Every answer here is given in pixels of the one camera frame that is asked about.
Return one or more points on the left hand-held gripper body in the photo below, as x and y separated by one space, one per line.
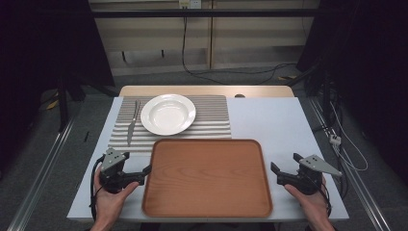
110 160

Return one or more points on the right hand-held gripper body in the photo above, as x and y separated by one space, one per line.
312 173

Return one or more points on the person's right hand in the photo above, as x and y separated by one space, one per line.
309 205

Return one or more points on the person's left hand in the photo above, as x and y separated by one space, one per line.
110 200

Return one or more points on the metal fork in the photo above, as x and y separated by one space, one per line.
132 123

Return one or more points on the white table board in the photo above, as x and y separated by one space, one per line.
282 128

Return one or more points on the white power strip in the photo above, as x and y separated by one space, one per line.
334 139

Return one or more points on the white deep plate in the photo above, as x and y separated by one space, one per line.
168 114

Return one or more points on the brown wooden tray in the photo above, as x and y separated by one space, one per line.
207 179

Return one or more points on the black metal stand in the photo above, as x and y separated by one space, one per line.
62 102

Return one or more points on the small dark round object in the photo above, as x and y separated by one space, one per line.
239 95

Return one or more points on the grey striped placemat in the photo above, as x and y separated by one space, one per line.
211 112

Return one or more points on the light wooden table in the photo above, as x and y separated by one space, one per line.
208 90

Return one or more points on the dark curtain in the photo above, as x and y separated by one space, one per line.
48 45
362 64

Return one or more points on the black horizontal bar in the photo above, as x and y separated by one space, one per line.
205 13

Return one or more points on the metal floor rail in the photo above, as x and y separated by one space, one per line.
41 170
356 179

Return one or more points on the white wall socket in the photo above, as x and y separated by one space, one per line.
190 4

